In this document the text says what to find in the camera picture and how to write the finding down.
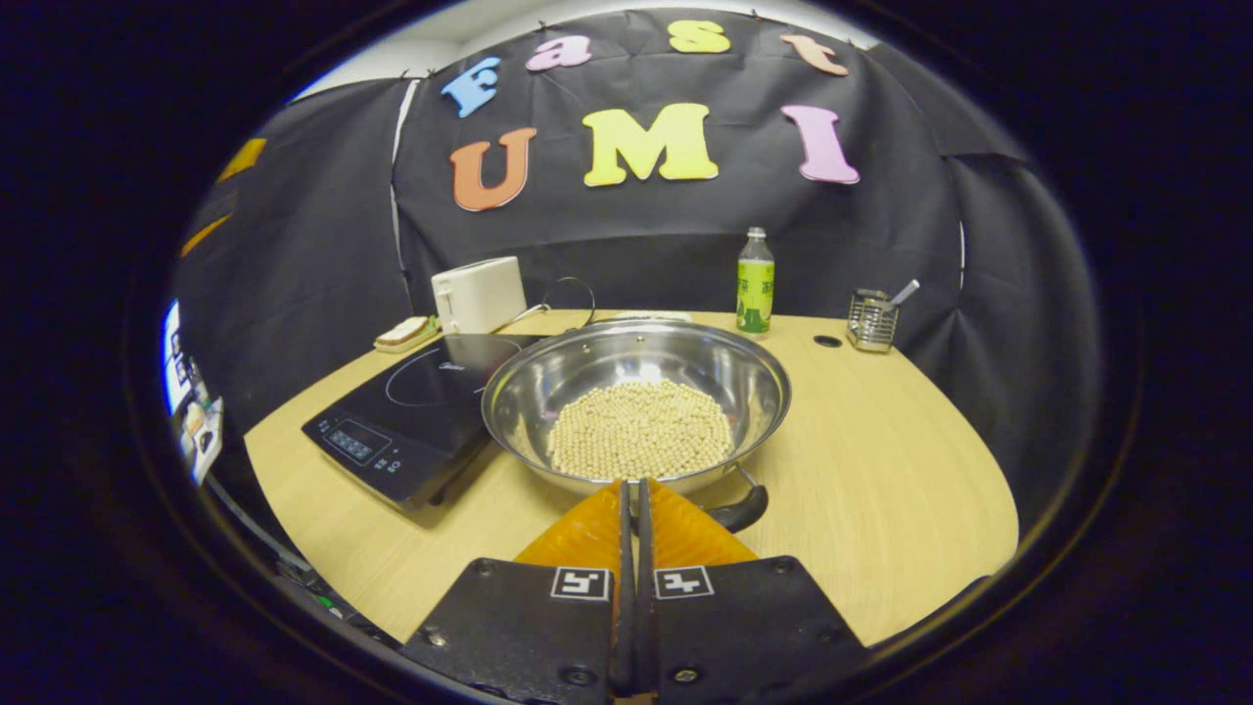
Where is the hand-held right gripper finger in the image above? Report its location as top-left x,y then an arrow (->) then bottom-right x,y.
401,480 -> 637,701
636,478 -> 872,698

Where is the stainless steel pot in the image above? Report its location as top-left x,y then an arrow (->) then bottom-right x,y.
482,316 -> 792,535

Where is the black induction cooktop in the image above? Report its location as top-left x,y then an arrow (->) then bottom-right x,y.
302,333 -> 549,510

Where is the white printed board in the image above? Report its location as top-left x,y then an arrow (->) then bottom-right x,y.
162,299 -> 224,486

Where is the pile of soybeans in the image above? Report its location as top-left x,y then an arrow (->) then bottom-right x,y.
546,380 -> 735,481

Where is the white toaster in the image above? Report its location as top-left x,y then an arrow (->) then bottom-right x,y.
431,257 -> 528,336

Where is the green label drink bottle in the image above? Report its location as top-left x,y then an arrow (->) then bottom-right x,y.
736,227 -> 775,336

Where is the black toaster cable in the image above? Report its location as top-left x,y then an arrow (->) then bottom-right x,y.
509,276 -> 596,329

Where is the metal wire utensil holder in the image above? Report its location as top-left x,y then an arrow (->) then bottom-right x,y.
847,288 -> 900,353

